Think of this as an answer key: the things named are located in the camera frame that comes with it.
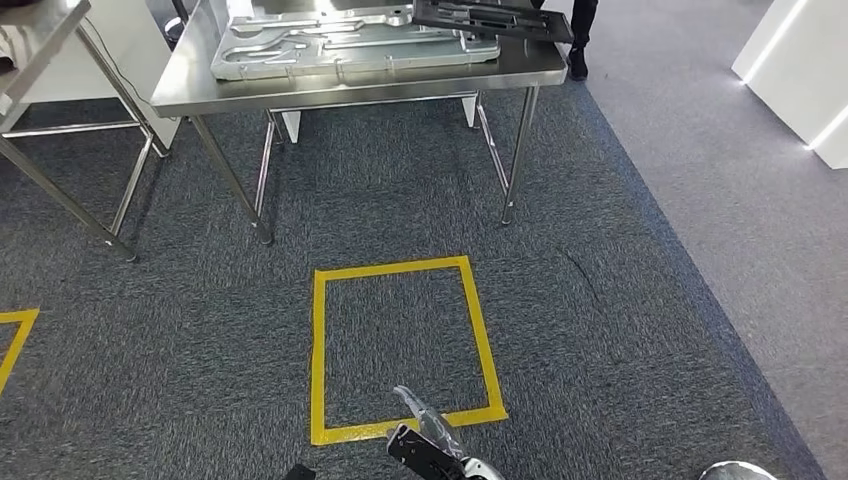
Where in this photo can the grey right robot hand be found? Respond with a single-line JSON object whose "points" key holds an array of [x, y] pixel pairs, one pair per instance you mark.
{"points": [[424, 454]]}

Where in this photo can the black plastic plate part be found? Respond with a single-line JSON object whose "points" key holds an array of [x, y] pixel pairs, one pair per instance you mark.
{"points": [[490, 20]]}

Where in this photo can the stainless steel workbench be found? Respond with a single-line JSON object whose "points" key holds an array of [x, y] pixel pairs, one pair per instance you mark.
{"points": [[331, 89]]}

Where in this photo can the black robot foot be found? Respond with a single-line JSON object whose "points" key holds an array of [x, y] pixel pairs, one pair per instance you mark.
{"points": [[298, 473]]}

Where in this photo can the yellow floor tape square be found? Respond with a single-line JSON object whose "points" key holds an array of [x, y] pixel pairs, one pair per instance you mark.
{"points": [[318, 364], [16, 344]]}

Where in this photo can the stamped silver metal panel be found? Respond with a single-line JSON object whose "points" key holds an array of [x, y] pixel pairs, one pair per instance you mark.
{"points": [[358, 56]]}

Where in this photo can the person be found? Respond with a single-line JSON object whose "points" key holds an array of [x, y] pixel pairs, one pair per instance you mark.
{"points": [[583, 33]]}

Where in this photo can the white cabinet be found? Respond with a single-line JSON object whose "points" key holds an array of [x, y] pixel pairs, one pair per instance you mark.
{"points": [[795, 73], [139, 53]]}

